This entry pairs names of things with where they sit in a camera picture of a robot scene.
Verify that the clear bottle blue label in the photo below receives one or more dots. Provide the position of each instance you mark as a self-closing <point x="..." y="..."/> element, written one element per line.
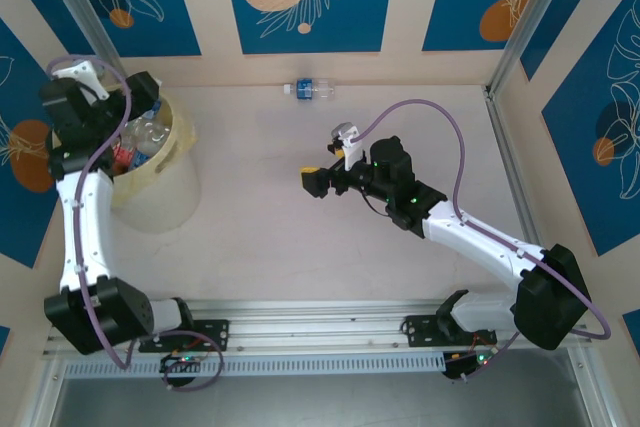
<point x="305" y="88"/>

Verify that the aluminium frame post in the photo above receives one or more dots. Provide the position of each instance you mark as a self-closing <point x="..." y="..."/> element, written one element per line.
<point x="529" y="12"/>
<point x="84" y="12"/>

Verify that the aluminium side rail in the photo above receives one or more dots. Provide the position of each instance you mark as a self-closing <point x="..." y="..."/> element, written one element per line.
<point x="512" y="167"/>

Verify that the clear plastic bottle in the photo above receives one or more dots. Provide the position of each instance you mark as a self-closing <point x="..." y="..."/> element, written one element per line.
<point x="147" y="134"/>

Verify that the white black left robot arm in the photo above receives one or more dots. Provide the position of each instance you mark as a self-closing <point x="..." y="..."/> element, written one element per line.
<point x="82" y="227"/>

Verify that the cream plastic bin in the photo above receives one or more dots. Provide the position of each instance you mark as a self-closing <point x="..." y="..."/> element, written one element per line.
<point x="160" y="197"/>

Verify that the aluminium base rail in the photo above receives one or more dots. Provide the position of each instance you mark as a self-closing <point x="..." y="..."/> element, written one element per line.
<point x="310" y="327"/>

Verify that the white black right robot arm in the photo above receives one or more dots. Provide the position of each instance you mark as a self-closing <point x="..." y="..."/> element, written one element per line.
<point x="480" y="237"/>

